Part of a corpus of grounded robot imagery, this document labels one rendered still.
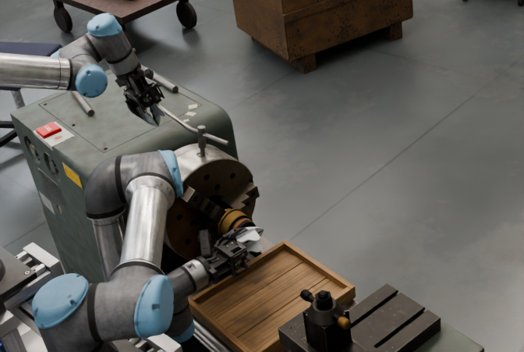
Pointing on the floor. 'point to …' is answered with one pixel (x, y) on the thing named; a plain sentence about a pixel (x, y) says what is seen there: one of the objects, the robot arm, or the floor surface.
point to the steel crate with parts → (319, 2)
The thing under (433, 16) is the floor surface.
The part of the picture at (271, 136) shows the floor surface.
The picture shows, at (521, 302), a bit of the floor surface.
